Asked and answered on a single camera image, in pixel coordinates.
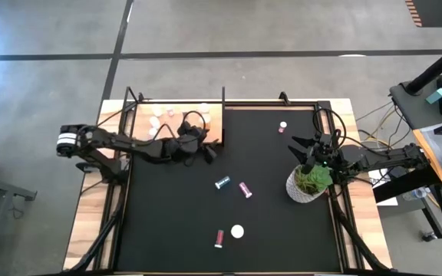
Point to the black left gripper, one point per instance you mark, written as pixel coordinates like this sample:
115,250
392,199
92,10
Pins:
184,150

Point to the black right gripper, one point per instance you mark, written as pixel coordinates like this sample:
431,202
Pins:
326,158

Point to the small pink pill bottle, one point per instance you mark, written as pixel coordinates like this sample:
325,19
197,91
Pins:
282,125
170,112

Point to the blue pill bottle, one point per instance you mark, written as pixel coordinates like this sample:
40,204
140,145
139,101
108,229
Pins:
223,182

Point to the white pill bottle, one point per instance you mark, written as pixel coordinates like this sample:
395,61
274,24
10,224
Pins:
157,111
154,122
152,132

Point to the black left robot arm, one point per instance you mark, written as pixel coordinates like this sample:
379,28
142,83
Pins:
121,142

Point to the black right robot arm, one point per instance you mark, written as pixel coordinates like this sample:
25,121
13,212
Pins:
390,157

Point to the succulent in white pot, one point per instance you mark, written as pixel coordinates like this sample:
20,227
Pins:
299,191

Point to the black table mat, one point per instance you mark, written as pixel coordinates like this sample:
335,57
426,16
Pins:
190,214

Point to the white paper sheet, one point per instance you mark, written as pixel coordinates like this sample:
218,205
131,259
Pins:
376,178

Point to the wooden tray board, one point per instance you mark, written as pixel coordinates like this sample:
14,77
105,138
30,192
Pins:
140,115

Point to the red pill bottle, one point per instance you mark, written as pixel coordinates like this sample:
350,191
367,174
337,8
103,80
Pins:
219,237

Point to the black desk beam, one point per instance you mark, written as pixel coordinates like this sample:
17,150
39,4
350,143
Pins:
405,184

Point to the grey side table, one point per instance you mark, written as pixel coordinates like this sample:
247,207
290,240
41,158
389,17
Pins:
413,107

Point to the clear water bottle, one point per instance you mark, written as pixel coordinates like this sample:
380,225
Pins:
414,194

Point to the wood-edged desk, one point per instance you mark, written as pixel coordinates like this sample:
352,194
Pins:
436,153

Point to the teal block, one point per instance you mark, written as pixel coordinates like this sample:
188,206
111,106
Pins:
436,96

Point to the black pole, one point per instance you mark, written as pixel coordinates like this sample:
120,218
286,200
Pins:
436,69

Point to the caster wheel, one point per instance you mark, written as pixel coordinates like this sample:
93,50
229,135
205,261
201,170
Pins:
429,236

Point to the dark mat striped edges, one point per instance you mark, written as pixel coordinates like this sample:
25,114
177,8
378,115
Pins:
436,11

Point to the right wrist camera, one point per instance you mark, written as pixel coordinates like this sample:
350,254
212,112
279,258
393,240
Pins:
325,140

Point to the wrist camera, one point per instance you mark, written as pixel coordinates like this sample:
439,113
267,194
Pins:
192,132
325,140

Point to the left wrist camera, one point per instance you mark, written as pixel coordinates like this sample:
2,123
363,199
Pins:
192,132

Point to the black metal table frame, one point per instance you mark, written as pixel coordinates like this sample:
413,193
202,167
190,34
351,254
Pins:
234,103

